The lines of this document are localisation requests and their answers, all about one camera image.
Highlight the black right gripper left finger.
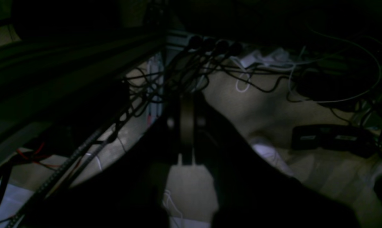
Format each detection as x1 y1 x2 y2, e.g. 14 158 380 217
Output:
36 121 182 228

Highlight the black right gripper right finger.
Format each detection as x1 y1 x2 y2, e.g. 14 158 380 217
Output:
193 95 359 228

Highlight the black power brick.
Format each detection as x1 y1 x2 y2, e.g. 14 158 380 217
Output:
291 124 379 158

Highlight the white cable loop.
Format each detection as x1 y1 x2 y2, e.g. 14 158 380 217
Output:
235 71 252 93

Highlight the aluminium frame post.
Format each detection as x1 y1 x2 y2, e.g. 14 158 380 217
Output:
146 35 166 127

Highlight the black cable bundle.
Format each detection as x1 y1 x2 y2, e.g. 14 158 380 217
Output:
121 35 293 127

